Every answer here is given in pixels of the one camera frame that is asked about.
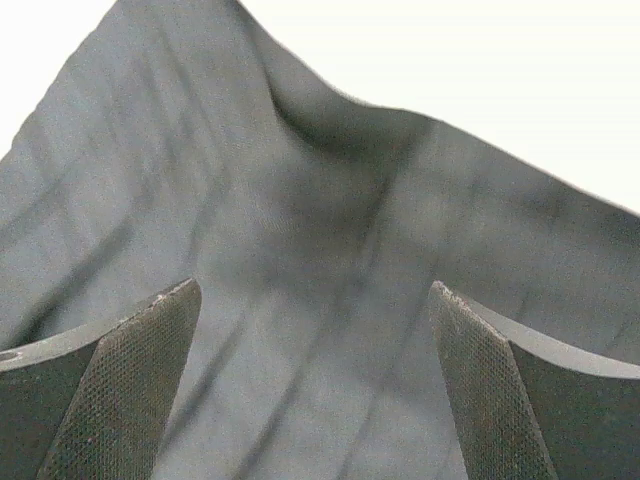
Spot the black skirt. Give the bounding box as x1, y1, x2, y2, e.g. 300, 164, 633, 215
1, 1, 639, 479

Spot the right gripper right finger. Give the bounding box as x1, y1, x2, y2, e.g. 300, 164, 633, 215
428, 281, 639, 479

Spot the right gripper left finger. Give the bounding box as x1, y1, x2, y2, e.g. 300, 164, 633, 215
1, 279, 202, 479

